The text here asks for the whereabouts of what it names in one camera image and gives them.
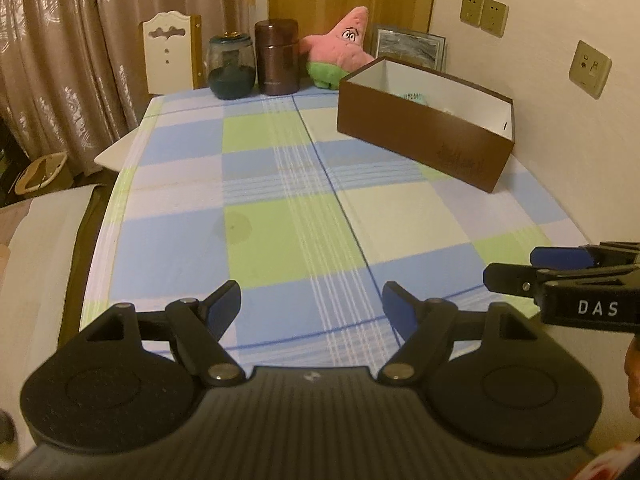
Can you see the beige patterned curtain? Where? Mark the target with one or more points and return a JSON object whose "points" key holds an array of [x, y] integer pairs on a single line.
{"points": [[72, 71]]}

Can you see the checked blue green tablecloth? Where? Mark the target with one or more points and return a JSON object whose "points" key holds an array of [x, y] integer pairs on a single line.
{"points": [[309, 222]]}

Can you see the framed landscape picture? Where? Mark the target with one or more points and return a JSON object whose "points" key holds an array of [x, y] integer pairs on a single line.
{"points": [[418, 48]]}

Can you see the brown metal canister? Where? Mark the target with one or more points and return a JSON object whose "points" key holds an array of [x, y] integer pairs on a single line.
{"points": [[277, 56]]}

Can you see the pink starfish plush toy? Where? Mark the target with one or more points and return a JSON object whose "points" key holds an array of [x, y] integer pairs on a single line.
{"points": [[339, 52]]}

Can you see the brown cardboard box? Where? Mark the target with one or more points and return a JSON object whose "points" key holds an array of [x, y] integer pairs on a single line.
{"points": [[466, 131]]}

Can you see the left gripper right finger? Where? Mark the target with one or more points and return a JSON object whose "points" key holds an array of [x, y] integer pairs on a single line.
{"points": [[429, 329]]}

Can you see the person's right hand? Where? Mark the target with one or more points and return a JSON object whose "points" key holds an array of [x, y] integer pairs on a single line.
{"points": [[632, 371]]}

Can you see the mint handheld fan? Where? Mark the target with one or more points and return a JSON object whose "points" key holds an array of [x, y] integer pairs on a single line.
{"points": [[415, 97]]}

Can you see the dark green glass teapot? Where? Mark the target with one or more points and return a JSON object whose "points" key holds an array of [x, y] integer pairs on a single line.
{"points": [[231, 66]]}

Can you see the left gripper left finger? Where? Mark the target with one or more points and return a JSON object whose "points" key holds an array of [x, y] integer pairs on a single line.
{"points": [[198, 326]]}

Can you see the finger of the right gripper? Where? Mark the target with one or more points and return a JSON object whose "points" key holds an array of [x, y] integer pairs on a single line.
{"points": [[532, 281], [585, 256]]}

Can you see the wall socket plate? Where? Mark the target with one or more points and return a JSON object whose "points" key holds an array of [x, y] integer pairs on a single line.
{"points": [[589, 69]]}

